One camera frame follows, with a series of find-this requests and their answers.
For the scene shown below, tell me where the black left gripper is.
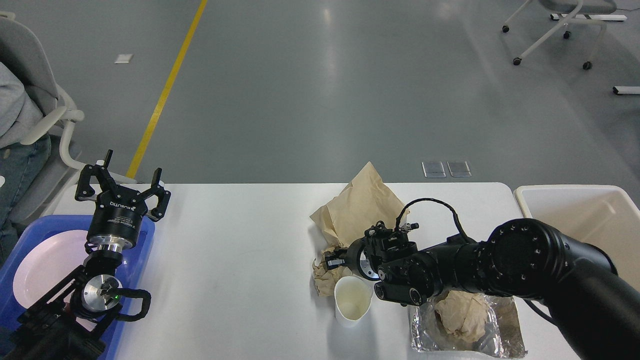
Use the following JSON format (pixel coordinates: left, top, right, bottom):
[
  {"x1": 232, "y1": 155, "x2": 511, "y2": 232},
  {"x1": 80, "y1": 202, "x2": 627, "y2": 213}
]
[{"x1": 74, "y1": 149, "x2": 172, "y2": 253}]

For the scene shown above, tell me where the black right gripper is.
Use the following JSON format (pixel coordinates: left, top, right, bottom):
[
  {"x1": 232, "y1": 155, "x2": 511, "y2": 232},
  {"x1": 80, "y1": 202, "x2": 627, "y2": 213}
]
[{"x1": 324, "y1": 222, "x2": 418, "y2": 278}]

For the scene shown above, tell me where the brown napkin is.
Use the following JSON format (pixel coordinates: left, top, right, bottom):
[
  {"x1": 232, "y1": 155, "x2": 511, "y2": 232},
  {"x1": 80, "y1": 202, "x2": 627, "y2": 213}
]
[{"x1": 311, "y1": 244, "x2": 354, "y2": 297}]

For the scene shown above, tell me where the large brown paper bag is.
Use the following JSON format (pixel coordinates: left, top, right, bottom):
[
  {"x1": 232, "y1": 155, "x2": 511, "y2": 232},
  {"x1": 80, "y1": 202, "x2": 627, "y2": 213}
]
[{"x1": 310, "y1": 162, "x2": 405, "y2": 248}]

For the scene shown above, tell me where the pink plate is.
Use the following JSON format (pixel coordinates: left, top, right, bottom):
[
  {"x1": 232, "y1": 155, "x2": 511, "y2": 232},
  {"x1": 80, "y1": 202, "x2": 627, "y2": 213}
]
[{"x1": 13, "y1": 229, "x2": 88, "y2": 309}]

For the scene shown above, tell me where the brown paper wad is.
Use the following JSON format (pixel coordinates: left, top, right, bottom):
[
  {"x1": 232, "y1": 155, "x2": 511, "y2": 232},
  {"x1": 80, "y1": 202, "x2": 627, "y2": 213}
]
[{"x1": 435, "y1": 291, "x2": 489, "y2": 343}]

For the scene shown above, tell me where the silver foil wrapper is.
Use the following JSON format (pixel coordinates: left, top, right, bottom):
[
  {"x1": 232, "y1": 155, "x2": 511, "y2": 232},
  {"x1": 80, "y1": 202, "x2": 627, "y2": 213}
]
[{"x1": 407, "y1": 291, "x2": 527, "y2": 359}]

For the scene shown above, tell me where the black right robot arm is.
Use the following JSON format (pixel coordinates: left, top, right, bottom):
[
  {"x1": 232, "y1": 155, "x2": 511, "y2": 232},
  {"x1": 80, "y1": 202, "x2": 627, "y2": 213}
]
[{"x1": 323, "y1": 207, "x2": 640, "y2": 360}]

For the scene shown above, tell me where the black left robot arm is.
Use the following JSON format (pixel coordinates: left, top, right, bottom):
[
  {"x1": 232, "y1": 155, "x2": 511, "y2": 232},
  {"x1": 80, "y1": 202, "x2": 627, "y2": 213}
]
[{"x1": 3, "y1": 150, "x2": 171, "y2": 360}]

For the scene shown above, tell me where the white paper cup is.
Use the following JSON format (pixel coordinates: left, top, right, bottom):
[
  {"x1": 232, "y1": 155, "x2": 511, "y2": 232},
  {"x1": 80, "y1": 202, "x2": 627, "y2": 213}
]
[{"x1": 334, "y1": 276, "x2": 373, "y2": 328}]

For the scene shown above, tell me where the seated person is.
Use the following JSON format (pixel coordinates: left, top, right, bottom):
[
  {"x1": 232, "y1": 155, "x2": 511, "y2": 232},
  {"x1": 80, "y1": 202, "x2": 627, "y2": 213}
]
[{"x1": 0, "y1": 64, "x2": 51, "y2": 264}]

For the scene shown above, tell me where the left floor plate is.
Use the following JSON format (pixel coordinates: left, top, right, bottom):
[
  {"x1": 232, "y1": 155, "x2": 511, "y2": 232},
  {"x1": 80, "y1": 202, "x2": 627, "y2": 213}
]
[{"x1": 422, "y1": 161, "x2": 447, "y2": 179}]

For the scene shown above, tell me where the floor plate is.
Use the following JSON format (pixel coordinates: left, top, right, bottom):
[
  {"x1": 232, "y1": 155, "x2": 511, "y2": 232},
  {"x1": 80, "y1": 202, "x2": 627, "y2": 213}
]
[
  {"x1": 446, "y1": 161, "x2": 473, "y2": 178},
  {"x1": 422, "y1": 161, "x2": 447, "y2": 179}
]

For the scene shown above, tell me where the white floor tag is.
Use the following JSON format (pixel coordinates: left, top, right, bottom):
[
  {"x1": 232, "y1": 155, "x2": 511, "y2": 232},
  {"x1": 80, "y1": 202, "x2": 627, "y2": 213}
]
[{"x1": 114, "y1": 54, "x2": 134, "y2": 65}]

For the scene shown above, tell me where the right floor plate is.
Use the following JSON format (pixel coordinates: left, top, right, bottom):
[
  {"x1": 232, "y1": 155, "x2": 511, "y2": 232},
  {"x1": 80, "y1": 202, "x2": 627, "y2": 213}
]
[{"x1": 446, "y1": 161, "x2": 473, "y2": 178}]

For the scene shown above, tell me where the grey office chair left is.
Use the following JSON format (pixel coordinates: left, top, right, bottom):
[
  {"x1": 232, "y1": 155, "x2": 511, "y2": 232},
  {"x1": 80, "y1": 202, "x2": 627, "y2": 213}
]
[{"x1": 0, "y1": 12, "x2": 138, "y2": 226}]

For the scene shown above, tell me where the white plastic bin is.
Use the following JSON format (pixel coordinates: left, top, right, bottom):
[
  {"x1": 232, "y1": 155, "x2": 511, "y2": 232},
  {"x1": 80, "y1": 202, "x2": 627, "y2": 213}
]
[{"x1": 513, "y1": 184, "x2": 640, "y2": 290}]

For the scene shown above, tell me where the white bar far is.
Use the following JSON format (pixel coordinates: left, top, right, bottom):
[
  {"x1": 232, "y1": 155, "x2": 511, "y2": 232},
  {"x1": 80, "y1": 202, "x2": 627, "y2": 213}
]
[{"x1": 550, "y1": 13, "x2": 627, "y2": 22}]

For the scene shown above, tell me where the white bar on floor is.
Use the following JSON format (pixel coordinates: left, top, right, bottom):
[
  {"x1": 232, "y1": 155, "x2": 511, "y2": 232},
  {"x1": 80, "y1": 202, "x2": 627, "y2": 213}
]
[{"x1": 612, "y1": 85, "x2": 640, "y2": 96}]

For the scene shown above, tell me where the white rolling chair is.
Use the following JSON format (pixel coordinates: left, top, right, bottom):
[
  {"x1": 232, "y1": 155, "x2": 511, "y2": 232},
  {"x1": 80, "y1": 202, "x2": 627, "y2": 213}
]
[{"x1": 512, "y1": 0, "x2": 617, "y2": 71}]

